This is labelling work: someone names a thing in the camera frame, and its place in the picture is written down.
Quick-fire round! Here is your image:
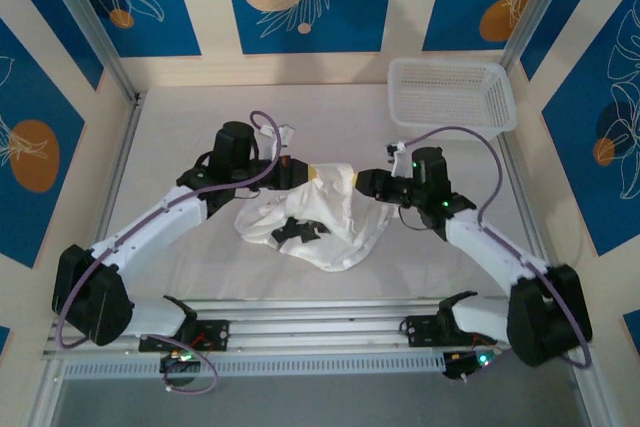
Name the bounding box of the white t-shirt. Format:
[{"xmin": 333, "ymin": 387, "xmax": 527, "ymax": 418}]
[{"xmin": 234, "ymin": 160, "xmax": 401, "ymax": 273}]

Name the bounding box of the white plastic mesh basket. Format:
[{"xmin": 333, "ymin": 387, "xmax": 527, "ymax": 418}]
[{"xmin": 388, "ymin": 57, "xmax": 519, "ymax": 143}]

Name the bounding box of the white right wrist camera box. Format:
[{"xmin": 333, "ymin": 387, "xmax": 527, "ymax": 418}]
[{"xmin": 384, "ymin": 140, "xmax": 414, "ymax": 178}]

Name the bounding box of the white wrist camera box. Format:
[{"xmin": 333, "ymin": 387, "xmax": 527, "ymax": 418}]
[
  {"xmin": 259, "ymin": 124, "xmax": 296, "ymax": 148},
  {"xmin": 384, "ymin": 140, "xmax": 414, "ymax": 178}
]

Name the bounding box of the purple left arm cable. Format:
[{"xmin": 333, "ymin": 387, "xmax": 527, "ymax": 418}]
[{"xmin": 53, "ymin": 110, "xmax": 281, "ymax": 394}]

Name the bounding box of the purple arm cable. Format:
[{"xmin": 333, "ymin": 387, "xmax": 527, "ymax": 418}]
[
  {"xmin": 53, "ymin": 110, "xmax": 281, "ymax": 394},
  {"xmin": 399, "ymin": 126, "xmax": 595, "ymax": 378}
]

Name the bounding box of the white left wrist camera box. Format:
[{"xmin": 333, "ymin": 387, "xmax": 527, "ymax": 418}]
[{"xmin": 259, "ymin": 124, "xmax": 296, "ymax": 148}]

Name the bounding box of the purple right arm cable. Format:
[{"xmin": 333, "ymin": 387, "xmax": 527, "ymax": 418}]
[{"xmin": 399, "ymin": 126, "xmax": 595, "ymax": 378}]

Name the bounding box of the aluminium side rail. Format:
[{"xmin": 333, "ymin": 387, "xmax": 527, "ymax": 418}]
[
  {"xmin": 497, "ymin": 135, "xmax": 566, "ymax": 298},
  {"xmin": 72, "ymin": 91, "xmax": 147, "ymax": 321}
]

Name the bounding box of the aluminium cross rail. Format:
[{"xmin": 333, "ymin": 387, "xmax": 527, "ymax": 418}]
[{"xmin": 42, "ymin": 299, "xmax": 596, "ymax": 361}]

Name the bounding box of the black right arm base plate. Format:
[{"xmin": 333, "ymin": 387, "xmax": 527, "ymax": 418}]
[{"xmin": 405, "ymin": 315, "xmax": 499, "ymax": 348}]

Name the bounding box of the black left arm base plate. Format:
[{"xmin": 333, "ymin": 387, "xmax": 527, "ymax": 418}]
[{"xmin": 138, "ymin": 319, "xmax": 230, "ymax": 352}]

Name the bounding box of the aluminium frame post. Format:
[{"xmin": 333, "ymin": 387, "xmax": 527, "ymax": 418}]
[
  {"xmin": 35, "ymin": 0, "xmax": 146, "ymax": 106},
  {"xmin": 501, "ymin": 0, "xmax": 584, "ymax": 73}
]

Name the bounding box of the white slotted cable duct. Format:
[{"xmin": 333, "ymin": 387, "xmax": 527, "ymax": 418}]
[{"xmin": 62, "ymin": 352, "xmax": 447, "ymax": 381}]

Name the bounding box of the aluminium frame leg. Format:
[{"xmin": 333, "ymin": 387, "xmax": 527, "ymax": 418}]
[
  {"xmin": 27, "ymin": 359, "xmax": 69, "ymax": 427},
  {"xmin": 569, "ymin": 346, "xmax": 619, "ymax": 427}
]

